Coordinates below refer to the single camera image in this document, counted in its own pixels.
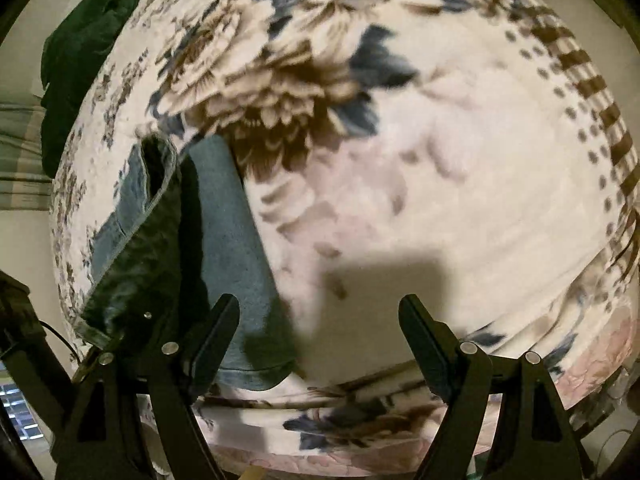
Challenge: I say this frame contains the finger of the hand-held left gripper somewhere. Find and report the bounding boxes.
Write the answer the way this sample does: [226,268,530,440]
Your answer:
[70,311,166,386]

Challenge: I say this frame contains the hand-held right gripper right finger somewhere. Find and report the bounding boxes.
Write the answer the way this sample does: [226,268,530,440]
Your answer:
[398,294,586,480]

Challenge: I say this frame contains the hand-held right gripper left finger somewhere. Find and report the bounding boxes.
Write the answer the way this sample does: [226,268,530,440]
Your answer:
[52,294,241,480]

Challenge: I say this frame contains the blue denim pants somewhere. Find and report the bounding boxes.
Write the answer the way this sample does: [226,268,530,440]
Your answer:
[75,130,302,392]

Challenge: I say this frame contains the window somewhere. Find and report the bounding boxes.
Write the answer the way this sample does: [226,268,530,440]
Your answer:
[0,381,41,442]

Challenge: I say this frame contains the pink quilted mattress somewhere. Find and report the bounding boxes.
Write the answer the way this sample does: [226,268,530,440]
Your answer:
[200,310,640,477]

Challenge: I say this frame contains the floral printed blanket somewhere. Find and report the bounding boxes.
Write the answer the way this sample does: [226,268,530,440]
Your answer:
[50,0,640,453]

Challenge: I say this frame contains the green striped curtain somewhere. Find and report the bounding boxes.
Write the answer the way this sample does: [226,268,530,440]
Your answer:
[0,104,53,207]

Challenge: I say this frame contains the dark green blanket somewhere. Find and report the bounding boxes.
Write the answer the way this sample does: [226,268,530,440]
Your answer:
[40,0,141,179]

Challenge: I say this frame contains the black cable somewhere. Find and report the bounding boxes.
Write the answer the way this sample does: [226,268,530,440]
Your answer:
[39,321,82,363]

